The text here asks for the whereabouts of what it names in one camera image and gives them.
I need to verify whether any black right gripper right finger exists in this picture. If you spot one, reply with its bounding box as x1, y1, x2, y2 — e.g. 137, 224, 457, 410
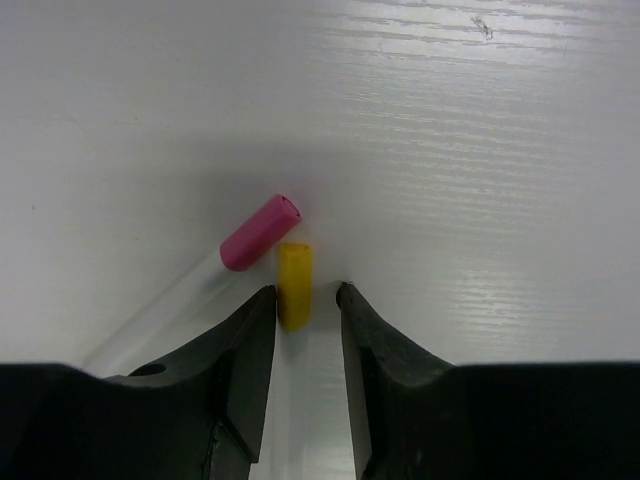
337, 283, 455, 479

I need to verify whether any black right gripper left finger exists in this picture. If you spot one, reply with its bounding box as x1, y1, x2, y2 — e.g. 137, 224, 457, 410
102, 286, 276, 479

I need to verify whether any yellow capped white marker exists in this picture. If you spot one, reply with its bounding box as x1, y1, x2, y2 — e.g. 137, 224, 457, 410
266, 244, 354, 479

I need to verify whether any pink capped white marker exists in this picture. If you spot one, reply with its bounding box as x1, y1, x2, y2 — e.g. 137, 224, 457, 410
83, 195, 301, 376

